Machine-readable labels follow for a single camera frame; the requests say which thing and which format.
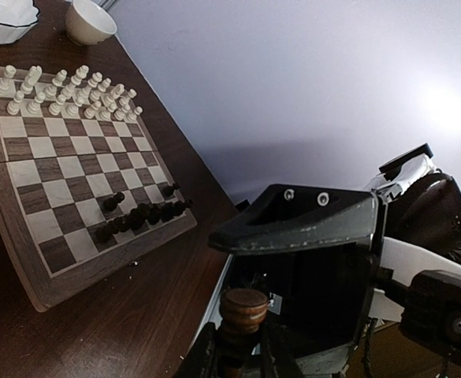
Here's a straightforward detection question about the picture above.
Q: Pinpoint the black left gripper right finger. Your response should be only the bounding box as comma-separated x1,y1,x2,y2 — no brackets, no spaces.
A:
260,321,304,378

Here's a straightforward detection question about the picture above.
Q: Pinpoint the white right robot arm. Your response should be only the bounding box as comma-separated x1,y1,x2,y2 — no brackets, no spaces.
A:
208,144,461,374

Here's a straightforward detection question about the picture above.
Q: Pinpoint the dark chess piece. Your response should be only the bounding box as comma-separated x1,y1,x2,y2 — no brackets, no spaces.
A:
124,208,146,230

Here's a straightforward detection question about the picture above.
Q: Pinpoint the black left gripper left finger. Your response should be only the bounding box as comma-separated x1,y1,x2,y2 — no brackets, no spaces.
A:
177,322,223,378

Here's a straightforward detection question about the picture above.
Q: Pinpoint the white bishop right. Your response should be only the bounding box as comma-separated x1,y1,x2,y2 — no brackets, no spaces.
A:
89,78,111,102

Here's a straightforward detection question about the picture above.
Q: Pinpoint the white bishop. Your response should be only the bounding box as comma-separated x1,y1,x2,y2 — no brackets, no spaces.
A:
44,69,67,98
89,78,111,102

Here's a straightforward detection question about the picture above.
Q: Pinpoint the dark pawn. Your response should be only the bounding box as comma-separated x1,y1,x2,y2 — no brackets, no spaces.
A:
102,192,125,212

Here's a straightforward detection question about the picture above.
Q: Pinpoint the white bishop left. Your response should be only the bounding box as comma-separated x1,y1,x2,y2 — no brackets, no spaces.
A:
44,69,67,98

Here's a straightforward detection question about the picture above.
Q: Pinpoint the white pawn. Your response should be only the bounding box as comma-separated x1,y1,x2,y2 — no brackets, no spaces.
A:
65,96,85,117
98,102,117,121
114,104,131,121
84,100,102,119
125,106,143,123
6,91,24,116
26,92,46,115
48,94,67,116

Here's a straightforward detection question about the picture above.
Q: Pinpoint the white knight left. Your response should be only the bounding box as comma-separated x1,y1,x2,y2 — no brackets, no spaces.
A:
20,65,43,96

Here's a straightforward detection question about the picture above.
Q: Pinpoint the white knight right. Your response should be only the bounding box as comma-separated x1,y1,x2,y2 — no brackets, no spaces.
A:
102,83,125,107

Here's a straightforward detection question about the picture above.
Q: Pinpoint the dark rook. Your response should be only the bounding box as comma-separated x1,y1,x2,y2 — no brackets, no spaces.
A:
173,199,194,217

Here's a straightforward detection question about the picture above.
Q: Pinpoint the cream round bowl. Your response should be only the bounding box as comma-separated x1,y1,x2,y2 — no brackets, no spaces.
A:
65,0,117,46

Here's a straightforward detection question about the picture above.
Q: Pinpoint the dark bishop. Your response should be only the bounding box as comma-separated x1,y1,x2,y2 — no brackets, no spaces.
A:
95,218,129,243
139,203,161,225

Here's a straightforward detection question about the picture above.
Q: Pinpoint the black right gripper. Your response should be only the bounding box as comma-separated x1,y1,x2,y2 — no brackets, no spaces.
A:
208,184,380,370

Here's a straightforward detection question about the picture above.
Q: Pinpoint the white queen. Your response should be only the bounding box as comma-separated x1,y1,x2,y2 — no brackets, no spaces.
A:
61,65,89,98

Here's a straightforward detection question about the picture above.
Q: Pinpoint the dark pawn file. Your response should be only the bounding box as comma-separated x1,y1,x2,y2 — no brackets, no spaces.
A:
162,182,180,198

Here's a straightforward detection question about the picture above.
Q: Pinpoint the white knight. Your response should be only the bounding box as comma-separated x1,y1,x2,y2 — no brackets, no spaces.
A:
102,83,125,107
20,65,43,96

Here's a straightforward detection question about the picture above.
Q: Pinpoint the white scalloped bowl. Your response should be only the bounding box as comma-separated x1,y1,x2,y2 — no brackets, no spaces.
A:
0,1,39,45

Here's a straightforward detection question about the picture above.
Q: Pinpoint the wooden chessboard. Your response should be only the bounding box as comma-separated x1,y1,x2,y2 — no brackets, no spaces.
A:
0,67,196,312

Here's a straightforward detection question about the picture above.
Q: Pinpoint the white king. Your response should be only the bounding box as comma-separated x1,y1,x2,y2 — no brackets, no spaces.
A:
77,72,102,98

